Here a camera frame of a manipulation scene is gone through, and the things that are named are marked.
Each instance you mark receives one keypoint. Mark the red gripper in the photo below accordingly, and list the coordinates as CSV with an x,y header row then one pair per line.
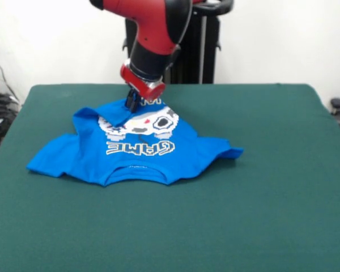
x,y
147,89

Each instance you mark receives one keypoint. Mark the blue shirt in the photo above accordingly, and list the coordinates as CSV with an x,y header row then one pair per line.
x,y
88,158

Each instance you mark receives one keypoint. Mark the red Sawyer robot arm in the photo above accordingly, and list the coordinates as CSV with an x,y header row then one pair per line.
x,y
153,25

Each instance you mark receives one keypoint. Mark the dark green table cloth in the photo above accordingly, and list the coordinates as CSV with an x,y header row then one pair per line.
x,y
59,226

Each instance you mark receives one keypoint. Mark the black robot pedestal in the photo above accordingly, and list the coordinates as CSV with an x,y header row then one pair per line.
x,y
198,51

